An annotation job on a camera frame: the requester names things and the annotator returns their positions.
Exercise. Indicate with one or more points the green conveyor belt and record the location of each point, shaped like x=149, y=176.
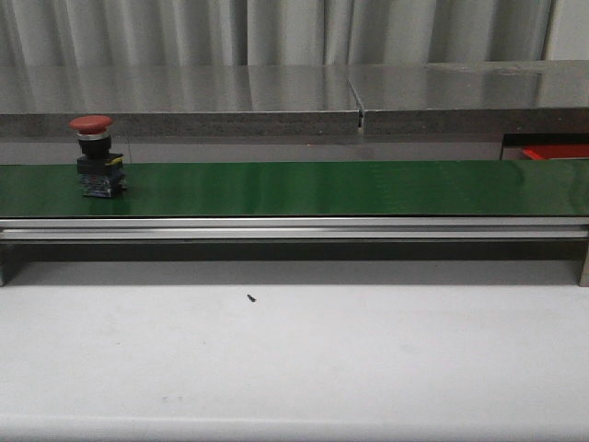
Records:
x=519, y=187

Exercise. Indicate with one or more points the aluminium conveyor frame rail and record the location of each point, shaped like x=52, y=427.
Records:
x=416, y=250

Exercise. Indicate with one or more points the white pleated curtain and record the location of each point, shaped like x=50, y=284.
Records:
x=128, y=33

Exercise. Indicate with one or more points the grey stone counter slab left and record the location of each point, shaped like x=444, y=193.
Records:
x=180, y=101

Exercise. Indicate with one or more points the red plastic tray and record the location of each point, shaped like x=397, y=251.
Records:
x=556, y=152

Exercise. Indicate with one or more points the red mushroom push button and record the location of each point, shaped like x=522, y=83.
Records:
x=100, y=171

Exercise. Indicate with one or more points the grey stone counter slab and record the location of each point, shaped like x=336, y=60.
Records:
x=180, y=101
x=530, y=97

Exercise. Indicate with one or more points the grey stone counter slab right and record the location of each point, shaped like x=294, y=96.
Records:
x=530, y=97

